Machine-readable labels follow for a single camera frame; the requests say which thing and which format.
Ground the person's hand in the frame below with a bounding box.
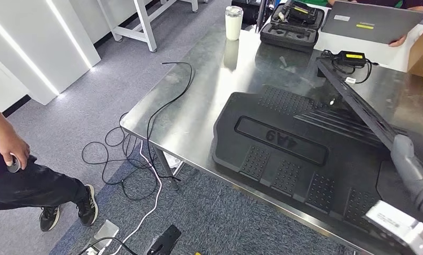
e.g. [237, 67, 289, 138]
[0, 133, 31, 171]
[389, 35, 408, 47]

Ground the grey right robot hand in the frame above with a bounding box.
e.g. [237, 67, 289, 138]
[390, 134, 423, 199]

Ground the round grey controller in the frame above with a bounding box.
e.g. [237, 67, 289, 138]
[7, 155, 22, 174]

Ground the black plastic plate bracket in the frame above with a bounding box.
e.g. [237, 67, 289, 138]
[316, 58, 407, 150]

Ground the steel workbench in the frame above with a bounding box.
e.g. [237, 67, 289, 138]
[119, 14, 423, 255]

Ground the white desk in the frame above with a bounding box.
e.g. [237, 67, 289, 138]
[313, 24, 423, 73]

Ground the cardboard box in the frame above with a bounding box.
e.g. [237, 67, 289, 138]
[407, 27, 423, 87]

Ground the grey laptop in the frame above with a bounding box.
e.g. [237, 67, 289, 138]
[321, 1, 423, 45]

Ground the black power adapter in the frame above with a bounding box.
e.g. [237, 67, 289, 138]
[338, 50, 367, 67]

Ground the black rubber car mat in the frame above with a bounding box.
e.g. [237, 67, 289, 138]
[212, 85, 423, 247]

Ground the person's foot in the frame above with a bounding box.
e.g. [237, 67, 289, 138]
[76, 184, 99, 227]
[39, 206, 61, 232]

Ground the black power tool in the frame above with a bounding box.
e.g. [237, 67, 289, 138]
[277, 0, 319, 26]

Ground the black tool case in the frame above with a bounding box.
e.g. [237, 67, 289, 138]
[260, 0, 325, 54]

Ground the silver floor socket box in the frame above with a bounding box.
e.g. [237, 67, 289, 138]
[84, 219, 120, 255]

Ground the white power strip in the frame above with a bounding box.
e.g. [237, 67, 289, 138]
[163, 152, 182, 169]

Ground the white tumbler cup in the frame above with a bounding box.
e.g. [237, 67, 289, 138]
[225, 5, 244, 41]

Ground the black adapter cable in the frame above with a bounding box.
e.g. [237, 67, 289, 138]
[316, 49, 380, 85]

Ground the black tangled floor cable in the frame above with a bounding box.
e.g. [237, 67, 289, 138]
[81, 112, 161, 202]

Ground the white floor cable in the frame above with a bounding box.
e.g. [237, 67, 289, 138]
[109, 140, 163, 255]

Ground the white metal frame table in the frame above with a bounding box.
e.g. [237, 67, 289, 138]
[97, 0, 200, 54]

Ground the dark grey bracket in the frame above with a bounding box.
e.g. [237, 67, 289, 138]
[147, 225, 182, 255]

